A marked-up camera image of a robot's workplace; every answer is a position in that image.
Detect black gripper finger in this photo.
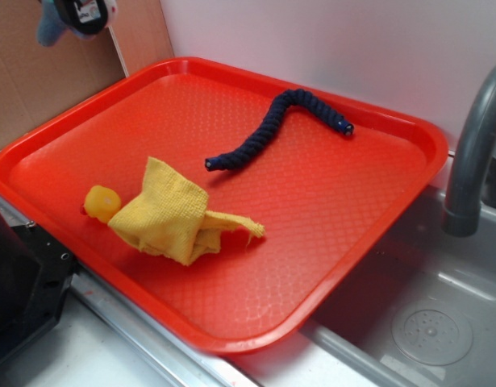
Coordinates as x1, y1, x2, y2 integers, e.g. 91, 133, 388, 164
55, 0, 110, 35

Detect gray plush mouse toy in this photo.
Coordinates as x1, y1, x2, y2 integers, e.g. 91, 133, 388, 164
36, 0, 119, 47

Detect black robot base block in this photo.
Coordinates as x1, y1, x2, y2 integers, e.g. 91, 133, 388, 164
0, 212, 76, 365

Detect brown cardboard panel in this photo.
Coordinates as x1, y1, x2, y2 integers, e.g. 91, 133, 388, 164
0, 1, 173, 150

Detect yellow rubber duck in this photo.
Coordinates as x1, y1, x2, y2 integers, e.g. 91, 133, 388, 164
80, 185, 122, 224

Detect yellow cloth rag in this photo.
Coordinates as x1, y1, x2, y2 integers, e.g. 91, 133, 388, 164
108, 157, 265, 266

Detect red plastic tray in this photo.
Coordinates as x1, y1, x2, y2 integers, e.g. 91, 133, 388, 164
0, 58, 448, 355

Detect gray plastic faucet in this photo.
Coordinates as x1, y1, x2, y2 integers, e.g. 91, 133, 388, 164
442, 65, 496, 237

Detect gray toy sink basin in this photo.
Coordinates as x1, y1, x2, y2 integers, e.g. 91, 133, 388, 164
231, 170, 496, 386

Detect dark blue twisted rope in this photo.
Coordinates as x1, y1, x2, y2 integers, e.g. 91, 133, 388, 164
204, 88, 356, 173

